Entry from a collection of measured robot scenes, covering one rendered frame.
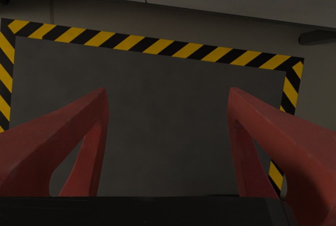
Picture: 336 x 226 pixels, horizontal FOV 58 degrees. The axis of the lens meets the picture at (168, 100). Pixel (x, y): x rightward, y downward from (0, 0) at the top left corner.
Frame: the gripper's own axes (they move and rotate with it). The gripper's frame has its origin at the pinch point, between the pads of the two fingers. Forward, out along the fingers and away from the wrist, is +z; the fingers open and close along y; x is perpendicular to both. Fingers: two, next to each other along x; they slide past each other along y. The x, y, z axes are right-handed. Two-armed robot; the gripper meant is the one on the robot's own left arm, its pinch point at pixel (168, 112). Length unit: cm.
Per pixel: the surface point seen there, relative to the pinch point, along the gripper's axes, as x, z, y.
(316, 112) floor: 65, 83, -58
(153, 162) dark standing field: 83, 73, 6
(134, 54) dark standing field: 46, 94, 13
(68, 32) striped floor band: 39, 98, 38
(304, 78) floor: 54, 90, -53
